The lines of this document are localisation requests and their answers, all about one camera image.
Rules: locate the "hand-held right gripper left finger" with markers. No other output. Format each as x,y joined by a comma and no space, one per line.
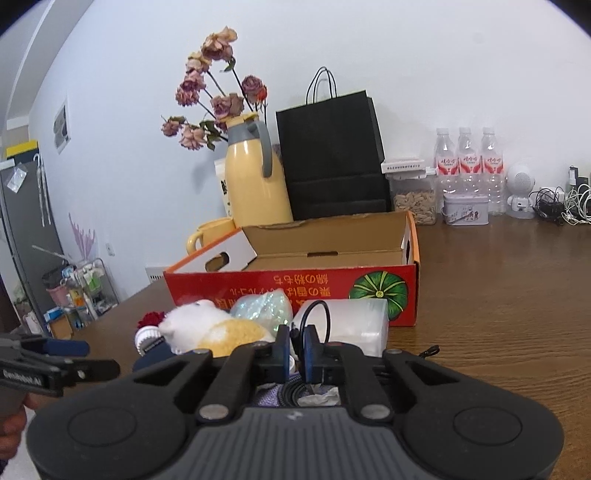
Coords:
281,353

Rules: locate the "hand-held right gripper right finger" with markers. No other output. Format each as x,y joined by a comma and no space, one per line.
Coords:
310,355

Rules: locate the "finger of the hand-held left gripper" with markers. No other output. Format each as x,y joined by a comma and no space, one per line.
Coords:
69,347
94,370

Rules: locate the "white tissue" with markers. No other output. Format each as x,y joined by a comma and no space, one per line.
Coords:
318,398

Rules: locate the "purple face mask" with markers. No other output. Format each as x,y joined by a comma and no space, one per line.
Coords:
267,397

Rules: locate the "iridescent plastic bag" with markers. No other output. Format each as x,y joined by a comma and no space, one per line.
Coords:
263,309

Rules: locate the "clear cotton pad pack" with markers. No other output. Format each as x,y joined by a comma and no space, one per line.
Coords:
360,323

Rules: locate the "white round scrubber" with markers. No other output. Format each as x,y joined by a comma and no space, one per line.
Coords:
147,339

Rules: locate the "navy blue pouch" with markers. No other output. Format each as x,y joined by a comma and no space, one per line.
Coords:
154,361

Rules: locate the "red pumpkin print cardboard box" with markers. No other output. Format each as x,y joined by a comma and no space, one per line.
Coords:
323,286

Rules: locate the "red fabric flower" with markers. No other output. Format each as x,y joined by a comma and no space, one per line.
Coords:
152,318

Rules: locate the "white and yellow plush toy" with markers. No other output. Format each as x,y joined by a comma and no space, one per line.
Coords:
194,323

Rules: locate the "person's left hand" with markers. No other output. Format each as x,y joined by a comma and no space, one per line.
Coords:
11,429

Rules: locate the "white radiator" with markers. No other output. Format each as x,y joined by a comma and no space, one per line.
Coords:
156,274

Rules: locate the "grey refrigerator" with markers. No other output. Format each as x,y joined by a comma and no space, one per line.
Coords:
27,230

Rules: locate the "yellow mug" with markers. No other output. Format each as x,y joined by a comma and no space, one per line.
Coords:
214,230

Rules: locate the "yellow thermos jug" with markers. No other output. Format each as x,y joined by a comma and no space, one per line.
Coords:
251,184

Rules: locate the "clear hanging plastic bag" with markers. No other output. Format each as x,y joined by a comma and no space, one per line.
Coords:
15,177

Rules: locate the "clear nut container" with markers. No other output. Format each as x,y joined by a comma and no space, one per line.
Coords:
415,203

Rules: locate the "yellow and black box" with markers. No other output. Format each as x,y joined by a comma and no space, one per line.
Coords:
21,150

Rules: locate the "black paper bag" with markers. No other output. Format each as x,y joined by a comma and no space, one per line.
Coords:
332,152

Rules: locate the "flat white packet box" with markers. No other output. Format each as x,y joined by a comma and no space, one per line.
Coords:
401,165

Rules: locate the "printed tin box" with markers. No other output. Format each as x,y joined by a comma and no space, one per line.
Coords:
464,210

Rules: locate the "dried pink rose bouquet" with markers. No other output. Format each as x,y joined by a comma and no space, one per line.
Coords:
226,106

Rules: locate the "white robot shaped speaker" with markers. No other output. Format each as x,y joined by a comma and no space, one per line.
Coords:
521,180

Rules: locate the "small black box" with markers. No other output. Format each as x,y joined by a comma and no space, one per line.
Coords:
584,179

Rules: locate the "white wall outlet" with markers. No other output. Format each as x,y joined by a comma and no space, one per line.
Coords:
110,249

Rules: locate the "purple wall sticker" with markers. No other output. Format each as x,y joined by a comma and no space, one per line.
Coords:
83,237

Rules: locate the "wall picture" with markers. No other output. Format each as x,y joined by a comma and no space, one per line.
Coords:
62,124

